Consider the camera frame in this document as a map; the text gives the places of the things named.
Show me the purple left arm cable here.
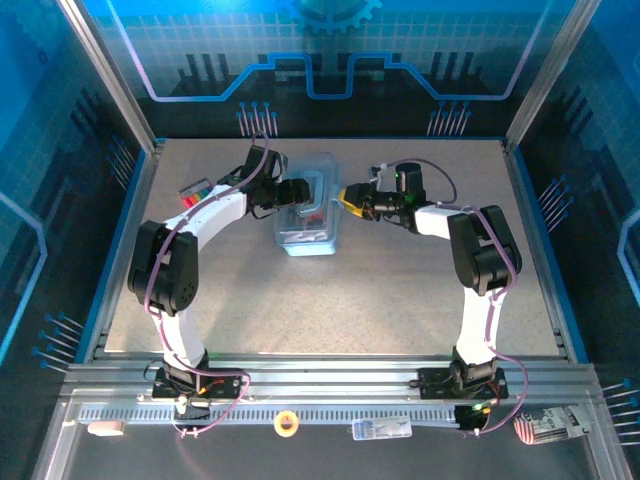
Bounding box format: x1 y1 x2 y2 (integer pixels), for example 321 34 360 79
142 130 251 439

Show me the blue plastic tool box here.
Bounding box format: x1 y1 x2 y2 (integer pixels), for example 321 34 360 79
273 152 342 258

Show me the aluminium frame post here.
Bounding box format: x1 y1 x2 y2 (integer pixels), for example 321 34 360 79
57 0 164 154
504 0 601 149

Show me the striped label card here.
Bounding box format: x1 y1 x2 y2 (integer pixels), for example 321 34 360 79
513 404 595 446

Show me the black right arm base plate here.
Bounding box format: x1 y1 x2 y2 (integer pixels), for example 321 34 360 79
417 366 510 401

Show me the yellow tape roll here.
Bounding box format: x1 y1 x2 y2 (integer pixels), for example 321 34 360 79
273 411 300 437

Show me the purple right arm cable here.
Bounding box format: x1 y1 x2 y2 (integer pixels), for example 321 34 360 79
379 157 528 437

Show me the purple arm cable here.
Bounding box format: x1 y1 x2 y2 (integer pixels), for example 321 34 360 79
379 157 528 437
142 130 251 439

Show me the clear pack of coloured markers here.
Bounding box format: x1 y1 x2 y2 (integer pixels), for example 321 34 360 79
178 177 217 208

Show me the aluminium front rail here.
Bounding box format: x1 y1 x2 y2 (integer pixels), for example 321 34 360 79
58 352 604 426

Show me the aluminium side rail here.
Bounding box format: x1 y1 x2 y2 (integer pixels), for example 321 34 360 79
501 139 571 361
82 142 166 362

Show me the pink eraser block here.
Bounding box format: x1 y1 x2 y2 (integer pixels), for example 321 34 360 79
86 420 126 437

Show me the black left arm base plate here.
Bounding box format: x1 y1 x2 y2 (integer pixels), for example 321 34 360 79
151 367 245 401

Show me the slotted grey cable duct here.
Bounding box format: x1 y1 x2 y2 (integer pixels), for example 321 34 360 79
78 407 461 427

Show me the clear plastic packet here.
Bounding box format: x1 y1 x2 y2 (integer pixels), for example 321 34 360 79
350 415 414 442

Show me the small black electronics box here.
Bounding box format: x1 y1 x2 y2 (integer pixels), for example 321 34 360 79
453 402 494 432

